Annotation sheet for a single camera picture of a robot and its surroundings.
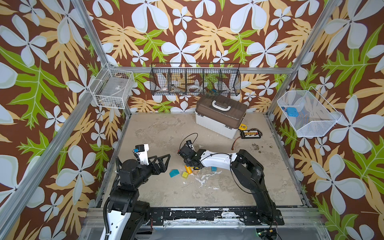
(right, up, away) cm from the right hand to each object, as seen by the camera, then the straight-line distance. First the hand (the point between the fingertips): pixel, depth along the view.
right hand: (189, 157), depth 95 cm
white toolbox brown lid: (+20, +28, -2) cm, 35 cm away
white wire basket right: (+67, +27, -13) cm, 73 cm away
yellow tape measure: (+40, +20, +14) cm, 47 cm away
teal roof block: (-9, -7, -7) cm, 14 cm away
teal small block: (+15, -6, -5) cm, 17 cm away
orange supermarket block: (0, -6, -6) cm, 9 cm away
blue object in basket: (+61, +29, -9) cm, 68 cm away
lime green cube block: (-2, -8, -9) cm, 12 cm away
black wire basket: (+16, +51, +1) cm, 54 cm away
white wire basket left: (-45, +43, -9) cm, 63 cm away
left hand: (-12, +7, -25) cm, 29 cm away
